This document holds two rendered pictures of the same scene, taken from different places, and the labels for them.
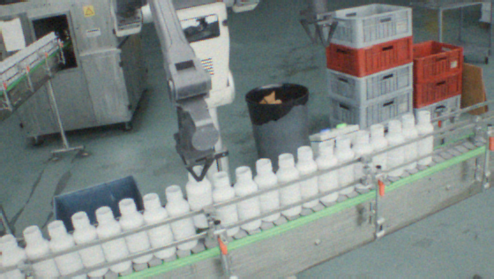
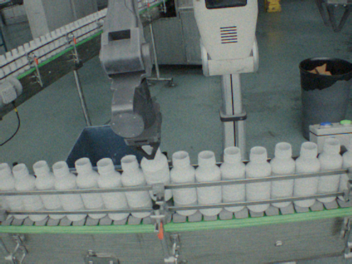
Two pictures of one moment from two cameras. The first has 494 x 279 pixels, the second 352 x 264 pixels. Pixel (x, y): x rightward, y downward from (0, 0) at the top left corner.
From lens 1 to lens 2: 0.49 m
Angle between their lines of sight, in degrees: 26
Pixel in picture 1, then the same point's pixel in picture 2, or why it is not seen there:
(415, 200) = not seen: outside the picture
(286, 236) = (242, 231)
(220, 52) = (246, 22)
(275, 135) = (317, 102)
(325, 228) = (290, 232)
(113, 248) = (65, 200)
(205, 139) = (126, 126)
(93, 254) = (48, 200)
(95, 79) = (190, 28)
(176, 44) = (118, 9)
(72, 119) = (168, 56)
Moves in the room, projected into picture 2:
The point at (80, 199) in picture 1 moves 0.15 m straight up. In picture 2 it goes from (105, 134) to (97, 102)
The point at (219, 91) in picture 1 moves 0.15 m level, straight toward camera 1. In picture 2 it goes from (241, 59) to (233, 74)
